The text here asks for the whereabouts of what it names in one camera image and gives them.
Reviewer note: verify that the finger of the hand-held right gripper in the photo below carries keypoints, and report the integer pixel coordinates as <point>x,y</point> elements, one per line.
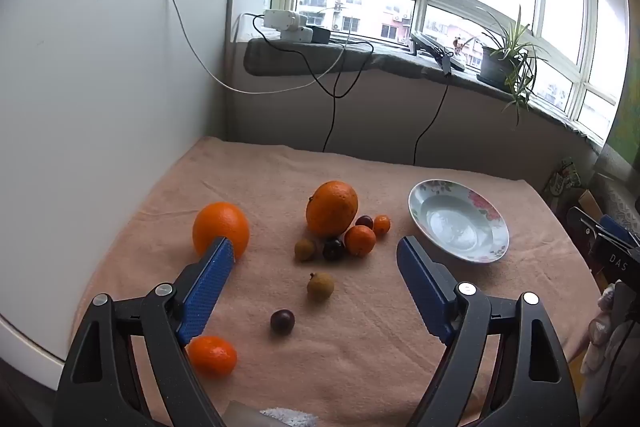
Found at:
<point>617,229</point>

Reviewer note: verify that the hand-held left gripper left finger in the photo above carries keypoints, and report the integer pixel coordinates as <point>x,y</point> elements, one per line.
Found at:
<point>207,287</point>

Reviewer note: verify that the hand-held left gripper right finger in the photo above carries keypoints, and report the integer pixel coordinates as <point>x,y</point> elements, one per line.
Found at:
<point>420,282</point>

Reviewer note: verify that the large round orange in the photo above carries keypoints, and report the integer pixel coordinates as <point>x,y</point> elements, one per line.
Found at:
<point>220,222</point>

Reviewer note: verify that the floral white plate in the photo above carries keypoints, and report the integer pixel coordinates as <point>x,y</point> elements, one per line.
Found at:
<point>457,227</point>

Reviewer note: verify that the small mandarin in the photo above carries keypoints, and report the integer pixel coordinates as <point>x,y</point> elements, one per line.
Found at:
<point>215,357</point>
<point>360,241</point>

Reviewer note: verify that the dark purple plum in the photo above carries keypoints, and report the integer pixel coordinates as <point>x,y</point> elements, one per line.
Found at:
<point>333,250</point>
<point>364,221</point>
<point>282,321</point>

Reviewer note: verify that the brown longan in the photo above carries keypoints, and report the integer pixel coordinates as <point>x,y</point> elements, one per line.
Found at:
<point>320,287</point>
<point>304,250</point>

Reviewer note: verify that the large oval orange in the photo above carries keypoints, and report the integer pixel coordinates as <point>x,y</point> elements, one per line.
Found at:
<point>332,212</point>

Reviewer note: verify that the orange kumquat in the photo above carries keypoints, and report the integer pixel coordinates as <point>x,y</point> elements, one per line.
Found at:
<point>382,225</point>

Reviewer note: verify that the floral fabric bag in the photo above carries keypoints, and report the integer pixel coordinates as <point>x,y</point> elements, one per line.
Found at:
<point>565,179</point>

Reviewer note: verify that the pink towel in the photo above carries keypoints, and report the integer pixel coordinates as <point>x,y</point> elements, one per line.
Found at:
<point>350,357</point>

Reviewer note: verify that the white fluffy cloth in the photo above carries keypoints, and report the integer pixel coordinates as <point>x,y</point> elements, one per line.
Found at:
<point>290,418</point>

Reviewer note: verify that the potted spider plant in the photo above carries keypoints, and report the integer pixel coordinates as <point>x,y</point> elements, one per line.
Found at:
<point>500,62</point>

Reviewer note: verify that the white cabinet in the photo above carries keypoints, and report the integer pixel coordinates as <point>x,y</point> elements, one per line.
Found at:
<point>100,107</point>

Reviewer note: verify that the grey windowsill cloth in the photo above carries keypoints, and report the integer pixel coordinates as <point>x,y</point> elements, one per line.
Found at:
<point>390,57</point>

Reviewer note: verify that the black device stand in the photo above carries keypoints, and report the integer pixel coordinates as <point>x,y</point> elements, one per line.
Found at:
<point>435,49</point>

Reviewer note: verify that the black power adapter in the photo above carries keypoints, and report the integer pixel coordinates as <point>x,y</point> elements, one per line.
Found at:
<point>321,35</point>

